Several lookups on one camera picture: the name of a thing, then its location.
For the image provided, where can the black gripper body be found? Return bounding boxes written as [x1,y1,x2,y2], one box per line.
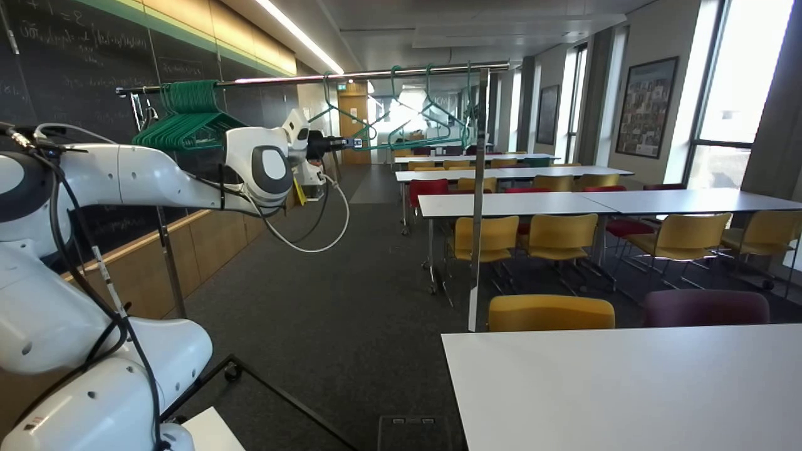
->
[306,131,347,160]

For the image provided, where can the green plastic hanger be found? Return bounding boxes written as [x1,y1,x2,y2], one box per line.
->
[359,67,434,150]

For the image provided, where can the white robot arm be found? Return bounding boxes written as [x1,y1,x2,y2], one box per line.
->
[0,112,344,451]

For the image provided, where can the green hanger stack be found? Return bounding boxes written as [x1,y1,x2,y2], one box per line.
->
[133,81,240,153]

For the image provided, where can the green hanger far right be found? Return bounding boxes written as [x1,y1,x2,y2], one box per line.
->
[419,67,477,147]

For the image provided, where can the wooden door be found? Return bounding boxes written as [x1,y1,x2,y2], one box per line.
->
[339,83,368,166]

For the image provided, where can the red chair third row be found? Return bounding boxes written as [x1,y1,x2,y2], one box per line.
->
[403,180,448,220]

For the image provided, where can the third row white table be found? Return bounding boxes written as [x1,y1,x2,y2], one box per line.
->
[394,163,633,227]

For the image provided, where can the fourth row white table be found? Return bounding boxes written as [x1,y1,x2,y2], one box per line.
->
[394,153,557,168]

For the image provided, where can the metal clothes rack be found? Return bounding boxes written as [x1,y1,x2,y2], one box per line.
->
[116,62,507,333]

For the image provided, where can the yellow chair left second row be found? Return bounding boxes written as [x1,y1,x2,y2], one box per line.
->
[454,216,518,262]

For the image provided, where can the yellow chair near table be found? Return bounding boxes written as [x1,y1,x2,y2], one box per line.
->
[486,293,616,330]

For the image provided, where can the second row white table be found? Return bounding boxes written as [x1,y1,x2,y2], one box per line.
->
[415,186,802,295]

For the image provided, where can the yellow chair right second row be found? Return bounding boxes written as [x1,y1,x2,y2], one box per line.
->
[630,214,729,260]

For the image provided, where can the maroon chair near table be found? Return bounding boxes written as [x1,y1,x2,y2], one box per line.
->
[642,288,770,325]

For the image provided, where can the near white table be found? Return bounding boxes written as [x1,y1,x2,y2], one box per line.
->
[440,324,802,451]

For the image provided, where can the yellow chair far right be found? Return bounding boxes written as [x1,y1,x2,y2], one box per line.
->
[721,210,799,257]

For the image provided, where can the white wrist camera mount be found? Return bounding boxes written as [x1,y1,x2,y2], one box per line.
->
[281,107,311,142]

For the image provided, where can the green hanger on rail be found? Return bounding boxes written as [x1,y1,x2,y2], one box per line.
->
[313,81,372,153]

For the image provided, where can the white looped cable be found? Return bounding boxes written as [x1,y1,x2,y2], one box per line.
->
[264,170,354,257]

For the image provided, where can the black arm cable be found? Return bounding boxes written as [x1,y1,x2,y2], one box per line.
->
[0,121,253,451]

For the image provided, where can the black rack base frame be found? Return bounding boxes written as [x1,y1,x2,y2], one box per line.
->
[164,353,359,451]

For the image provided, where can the framed wall picture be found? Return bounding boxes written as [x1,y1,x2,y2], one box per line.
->
[616,58,680,158]

